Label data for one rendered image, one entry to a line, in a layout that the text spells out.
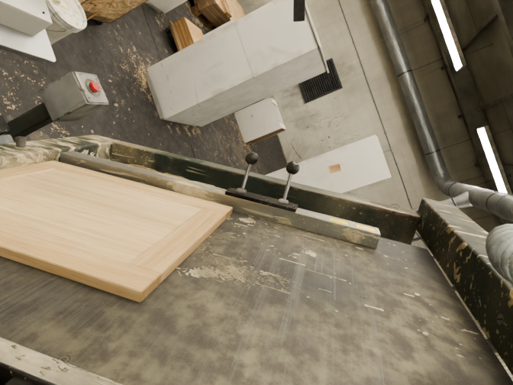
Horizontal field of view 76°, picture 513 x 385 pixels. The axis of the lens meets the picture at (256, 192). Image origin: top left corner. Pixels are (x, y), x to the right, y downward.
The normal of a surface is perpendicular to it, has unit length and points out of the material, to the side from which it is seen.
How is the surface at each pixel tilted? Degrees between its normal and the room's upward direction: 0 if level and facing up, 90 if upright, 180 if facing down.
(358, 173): 90
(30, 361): 57
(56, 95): 90
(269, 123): 90
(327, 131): 90
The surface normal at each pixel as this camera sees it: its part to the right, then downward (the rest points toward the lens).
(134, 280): 0.18, -0.94
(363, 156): -0.29, 0.10
